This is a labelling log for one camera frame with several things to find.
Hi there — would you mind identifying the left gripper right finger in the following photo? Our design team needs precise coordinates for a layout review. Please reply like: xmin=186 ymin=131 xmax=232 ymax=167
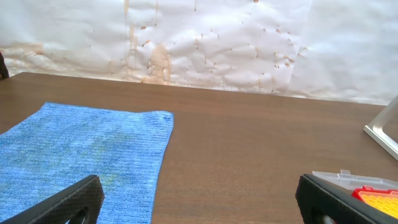
xmin=295 ymin=174 xmax=398 ymax=224

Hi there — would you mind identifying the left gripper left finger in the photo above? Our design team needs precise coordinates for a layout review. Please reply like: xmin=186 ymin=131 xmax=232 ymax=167
xmin=0 ymin=174 xmax=105 ymax=224

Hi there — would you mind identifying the blue cloth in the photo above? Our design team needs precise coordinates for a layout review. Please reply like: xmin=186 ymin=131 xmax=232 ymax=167
xmin=0 ymin=101 xmax=175 ymax=224

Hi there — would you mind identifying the red and yellow tip box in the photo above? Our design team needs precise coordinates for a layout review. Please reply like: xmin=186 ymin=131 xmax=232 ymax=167
xmin=312 ymin=169 xmax=398 ymax=219

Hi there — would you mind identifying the white and blue stand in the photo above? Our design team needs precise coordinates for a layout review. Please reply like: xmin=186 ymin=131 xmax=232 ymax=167
xmin=363 ymin=95 xmax=398 ymax=162

